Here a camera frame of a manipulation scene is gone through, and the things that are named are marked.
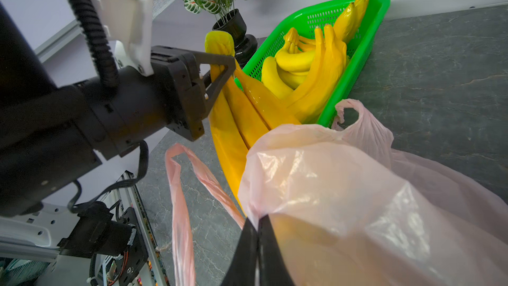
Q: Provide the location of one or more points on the orange banana pair in basket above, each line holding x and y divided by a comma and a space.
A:
308, 101

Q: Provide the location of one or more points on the yellow banana bunch in basket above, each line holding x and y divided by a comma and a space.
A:
284, 72

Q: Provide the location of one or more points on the orange-yellow banana bunch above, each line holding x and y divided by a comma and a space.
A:
245, 112

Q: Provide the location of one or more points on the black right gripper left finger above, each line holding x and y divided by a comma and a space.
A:
242, 269

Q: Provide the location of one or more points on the green plastic basket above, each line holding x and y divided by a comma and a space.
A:
305, 21

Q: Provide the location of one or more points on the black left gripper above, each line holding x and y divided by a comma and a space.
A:
178, 91

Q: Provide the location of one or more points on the black ceramic vase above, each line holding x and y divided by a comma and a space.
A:
245, 44

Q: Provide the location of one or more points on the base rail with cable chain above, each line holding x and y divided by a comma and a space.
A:
109, 244

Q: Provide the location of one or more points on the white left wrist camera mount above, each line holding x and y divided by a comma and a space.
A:
129, 24

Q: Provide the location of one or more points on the pink plastic bag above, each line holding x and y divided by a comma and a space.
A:
355, 211

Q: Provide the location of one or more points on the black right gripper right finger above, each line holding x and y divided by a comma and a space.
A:
272, 270

